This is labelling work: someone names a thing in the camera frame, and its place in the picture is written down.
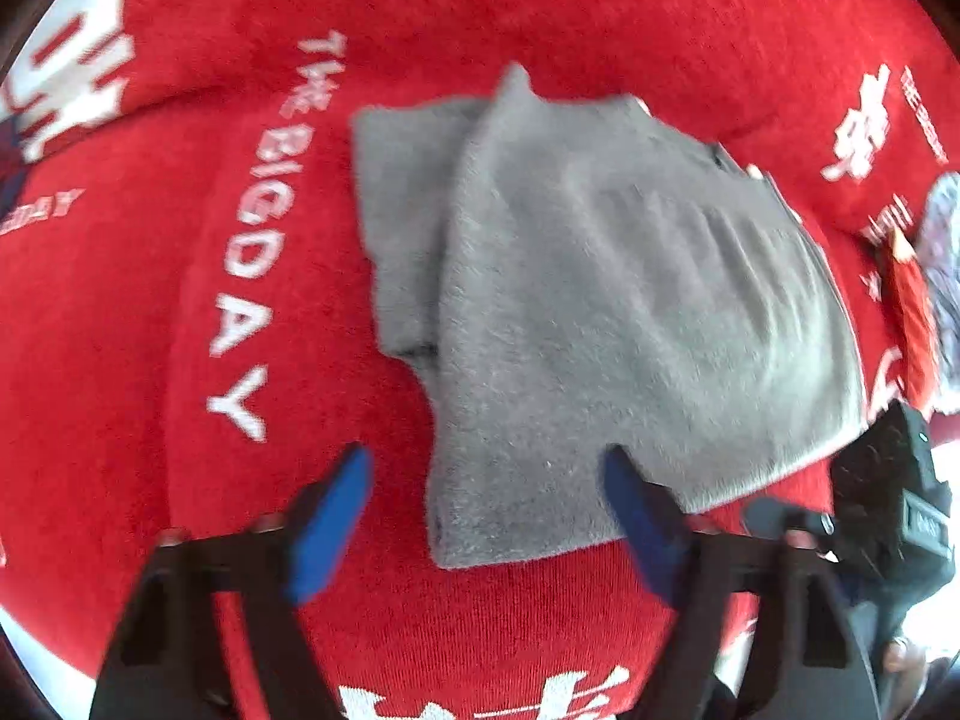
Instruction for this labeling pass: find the grey patterned cloth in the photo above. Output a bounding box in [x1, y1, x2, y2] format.
[915, 171, 960, 338]

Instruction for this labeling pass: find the red printed blanket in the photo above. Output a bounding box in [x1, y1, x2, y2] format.
[0, 0, 960, 720]

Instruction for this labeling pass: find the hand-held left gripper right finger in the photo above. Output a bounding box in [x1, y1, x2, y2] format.
[604, 444, 882, 720]

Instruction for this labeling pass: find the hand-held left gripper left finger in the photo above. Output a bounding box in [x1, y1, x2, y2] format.
[88, 442, 376, 720]

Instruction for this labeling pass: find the dark red patterned cloth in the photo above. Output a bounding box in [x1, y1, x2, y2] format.
[0, 116, 32, 222]

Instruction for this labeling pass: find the red and orange object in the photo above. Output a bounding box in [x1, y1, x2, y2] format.
[886, 229, 944, 410]

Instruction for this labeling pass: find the person's right hand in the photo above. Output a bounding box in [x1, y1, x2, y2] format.
[883, 636, 947, 702]

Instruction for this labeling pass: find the grey sweater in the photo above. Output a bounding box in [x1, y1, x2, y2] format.
[351, 62, 871, 571]

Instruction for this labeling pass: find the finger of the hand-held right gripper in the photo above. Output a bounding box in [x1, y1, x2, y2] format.
[741, 496, 837, 542]

